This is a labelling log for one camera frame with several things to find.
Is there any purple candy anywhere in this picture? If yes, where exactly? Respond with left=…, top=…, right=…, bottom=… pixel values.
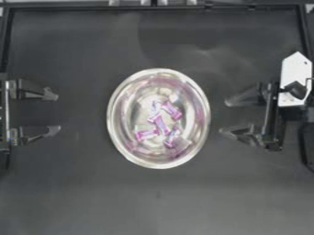
left=146, top=100, right=164, bottom=124
left=164, top=125, right=182, bottom=149
left=134, top=128, right=161, bottom=143
left=154, top=116, right=173, bottom=136
left=160, top=100, right=185, bottom=123

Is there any steel bowl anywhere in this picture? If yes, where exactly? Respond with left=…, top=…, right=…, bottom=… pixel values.
left=106, top=67, right=213, bottom=170

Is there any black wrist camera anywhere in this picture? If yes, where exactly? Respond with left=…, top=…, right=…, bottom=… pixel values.
left=284, top=80, right=309, bottom=101

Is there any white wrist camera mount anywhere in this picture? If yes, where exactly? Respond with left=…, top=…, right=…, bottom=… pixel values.
left=277, top=50, right=314, bottom=108

